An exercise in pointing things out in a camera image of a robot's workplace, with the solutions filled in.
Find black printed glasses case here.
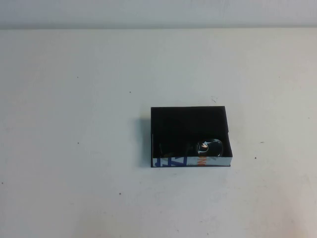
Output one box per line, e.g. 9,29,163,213
150,106,233,169

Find black framed glasses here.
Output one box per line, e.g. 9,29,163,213
158,138,225,159

